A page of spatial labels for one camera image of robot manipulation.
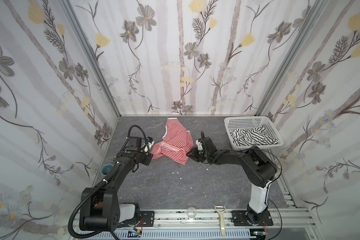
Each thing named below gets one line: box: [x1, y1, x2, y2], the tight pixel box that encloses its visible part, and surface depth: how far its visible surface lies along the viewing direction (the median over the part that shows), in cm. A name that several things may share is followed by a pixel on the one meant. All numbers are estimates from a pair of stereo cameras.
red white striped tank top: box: [151, 117, 194, 166], surface depth 102 cm
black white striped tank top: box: [230, 124, 280, 146], surface depth 106 cm
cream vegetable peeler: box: [214, 205, 226, 237], surface depth 76 cm
